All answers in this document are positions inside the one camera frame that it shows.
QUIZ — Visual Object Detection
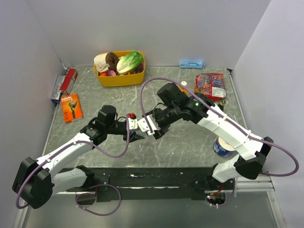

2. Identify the orange drink bottle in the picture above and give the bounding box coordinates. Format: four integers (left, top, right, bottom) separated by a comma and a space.
178, 85, 188, 94

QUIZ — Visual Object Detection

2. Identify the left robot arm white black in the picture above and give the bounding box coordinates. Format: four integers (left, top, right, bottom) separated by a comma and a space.
12, 105, 151, 209

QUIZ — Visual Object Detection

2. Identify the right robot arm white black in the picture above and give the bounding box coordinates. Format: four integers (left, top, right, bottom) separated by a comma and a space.
153, 83, 273, 190

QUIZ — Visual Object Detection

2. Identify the orange razor box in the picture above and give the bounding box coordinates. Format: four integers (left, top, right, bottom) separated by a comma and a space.
60, 94, 84, 124

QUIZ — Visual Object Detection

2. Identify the yellow plastic basket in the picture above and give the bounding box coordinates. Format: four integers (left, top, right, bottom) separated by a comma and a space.
94, 51, 146, 87

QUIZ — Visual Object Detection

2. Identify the blue tissue pack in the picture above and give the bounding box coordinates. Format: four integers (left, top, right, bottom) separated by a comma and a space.
179, 61, 205, 69

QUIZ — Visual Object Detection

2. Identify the small dark jar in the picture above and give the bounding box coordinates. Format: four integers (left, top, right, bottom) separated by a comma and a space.
218, 99, 226, 111

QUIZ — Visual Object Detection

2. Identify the red snack bag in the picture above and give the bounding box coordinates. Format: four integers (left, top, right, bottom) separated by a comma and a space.
194, 73, 226, 101

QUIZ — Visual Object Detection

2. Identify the plush cabbage toy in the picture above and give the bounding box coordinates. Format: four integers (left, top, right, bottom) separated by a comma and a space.
116, 51, 143, 75

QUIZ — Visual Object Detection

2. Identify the brown beige plush toy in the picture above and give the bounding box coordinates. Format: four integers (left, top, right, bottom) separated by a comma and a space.
94, 52, 119, 73

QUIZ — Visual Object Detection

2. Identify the white blue can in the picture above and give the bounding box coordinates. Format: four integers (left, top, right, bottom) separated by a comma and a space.
213, 137, 236, 158

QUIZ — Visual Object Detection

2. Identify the purple grey box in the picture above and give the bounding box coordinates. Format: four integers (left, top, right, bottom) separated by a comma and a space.
50, 76, 65, 104

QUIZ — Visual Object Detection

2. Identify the red box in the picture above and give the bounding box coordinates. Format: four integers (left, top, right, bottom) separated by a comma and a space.
60, 68, 78, 95

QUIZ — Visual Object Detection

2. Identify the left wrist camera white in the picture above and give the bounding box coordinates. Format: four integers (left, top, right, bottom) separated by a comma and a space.
127, 113, 138, 130

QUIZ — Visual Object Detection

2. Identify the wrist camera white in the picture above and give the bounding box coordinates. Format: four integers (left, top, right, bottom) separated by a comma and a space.
127, 113, 138, 130
137, 114, 160, 136

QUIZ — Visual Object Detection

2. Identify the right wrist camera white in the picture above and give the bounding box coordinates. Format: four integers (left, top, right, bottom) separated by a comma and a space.
137, 114, 160, 136

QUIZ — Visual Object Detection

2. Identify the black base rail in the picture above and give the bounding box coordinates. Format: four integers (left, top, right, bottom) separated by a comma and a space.
67, 165, 236, 202

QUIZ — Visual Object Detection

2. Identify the aluminium frame rail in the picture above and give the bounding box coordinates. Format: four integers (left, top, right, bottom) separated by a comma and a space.
236, 175, 275, 192

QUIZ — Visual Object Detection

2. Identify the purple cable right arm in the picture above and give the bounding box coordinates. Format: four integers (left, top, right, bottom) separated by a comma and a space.
140, 77, 299, 207

